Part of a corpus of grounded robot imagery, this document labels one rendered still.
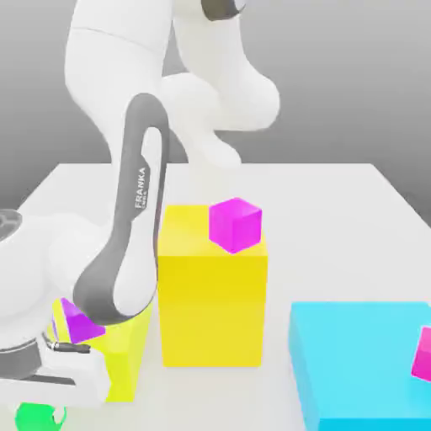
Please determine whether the small green cube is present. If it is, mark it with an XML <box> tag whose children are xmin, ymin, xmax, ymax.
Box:
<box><xmin>14</xmin><ymin>402</ymin><xmax>67</xmax><ymax>431</ymax></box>

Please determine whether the small purple cube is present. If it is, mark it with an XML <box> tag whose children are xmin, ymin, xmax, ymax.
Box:
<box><xmin>59</xmin><ymin>297</ymin><xmax>107</xmax><ymax>345</ymax></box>

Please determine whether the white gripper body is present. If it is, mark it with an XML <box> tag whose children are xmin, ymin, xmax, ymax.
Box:
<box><xmin>0</xmin><ymin>351</ymin><xmax>111</xmax><ymax>409</ymax></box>

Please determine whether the large lime box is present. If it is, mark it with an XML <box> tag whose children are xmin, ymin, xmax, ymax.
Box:
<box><xmin>46</xmin><ymin>295</ymin><xmax>155</xmax><ymax>404</ymax></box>

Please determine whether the large cyan box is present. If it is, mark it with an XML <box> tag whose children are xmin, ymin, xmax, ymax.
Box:
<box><xmin>288</xmin><ymin>301</ymin><xmax>431</xmax><ymax>431</ymax></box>

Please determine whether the small magenta cube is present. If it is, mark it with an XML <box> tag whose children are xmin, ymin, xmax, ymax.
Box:
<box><xmin>208</xmin><ymin>197</ymin><xmax>263</xmax><ymax>255</ymax></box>

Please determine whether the large yellow box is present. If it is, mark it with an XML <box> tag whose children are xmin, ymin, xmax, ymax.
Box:
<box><xmin>157</xmin><ymin>204</ymin><xmax>269</xmax><ymax>369</ymax></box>

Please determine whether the small pink cube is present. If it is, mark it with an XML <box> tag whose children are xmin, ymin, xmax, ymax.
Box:
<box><xmin>410</xmin><ymin>325</ymin><xmax>431</xmax><ymax>384</ymax></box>

